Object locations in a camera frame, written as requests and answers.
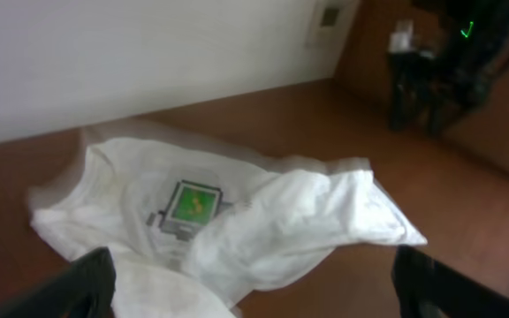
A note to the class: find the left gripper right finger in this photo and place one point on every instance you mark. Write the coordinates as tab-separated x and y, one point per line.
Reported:
426	287

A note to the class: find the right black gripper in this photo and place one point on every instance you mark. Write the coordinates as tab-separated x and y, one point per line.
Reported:
446	84

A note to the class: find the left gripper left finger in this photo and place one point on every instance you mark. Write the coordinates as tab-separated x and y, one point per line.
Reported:
84	290

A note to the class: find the white printed t-shirt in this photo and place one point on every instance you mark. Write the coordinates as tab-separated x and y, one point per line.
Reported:
195	224

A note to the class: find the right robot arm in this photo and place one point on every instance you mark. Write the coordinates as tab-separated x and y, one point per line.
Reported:
482	22

